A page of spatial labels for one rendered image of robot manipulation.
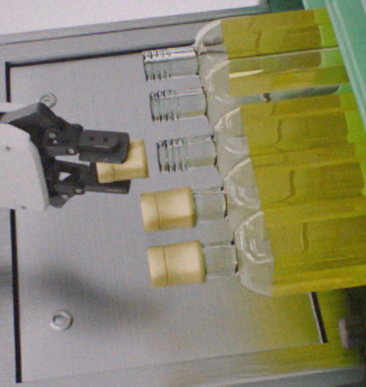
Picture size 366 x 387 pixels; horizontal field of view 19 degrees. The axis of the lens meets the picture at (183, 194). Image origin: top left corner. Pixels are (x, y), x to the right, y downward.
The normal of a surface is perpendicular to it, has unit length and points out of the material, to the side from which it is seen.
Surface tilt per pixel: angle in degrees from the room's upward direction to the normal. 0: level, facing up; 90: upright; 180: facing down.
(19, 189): 74
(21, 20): 90
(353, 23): 90
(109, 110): 90
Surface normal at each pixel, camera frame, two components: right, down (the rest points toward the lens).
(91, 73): -0.04, -0.62
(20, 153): -0.16, 0.75
